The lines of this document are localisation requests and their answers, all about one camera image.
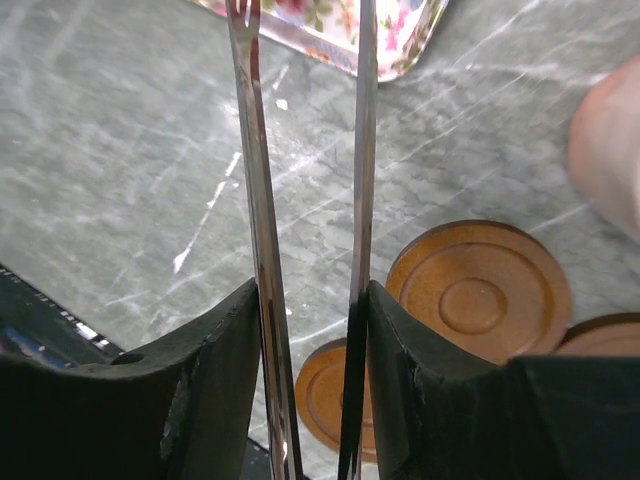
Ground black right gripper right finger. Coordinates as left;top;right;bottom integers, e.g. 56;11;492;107
368;282;639;479

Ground metal serving tongs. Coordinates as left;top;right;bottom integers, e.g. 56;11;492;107
226;1;378;479

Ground brown wooden coaster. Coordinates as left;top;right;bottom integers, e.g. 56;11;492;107
295;338;347;452
386;220;573;365
555;312;639;357

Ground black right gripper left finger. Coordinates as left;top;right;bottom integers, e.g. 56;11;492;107
1;281;260;479

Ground pink mug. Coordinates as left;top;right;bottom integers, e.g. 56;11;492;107
568;57;639;241

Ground floral serving tray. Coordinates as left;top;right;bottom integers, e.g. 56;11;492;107
197;0;448;82

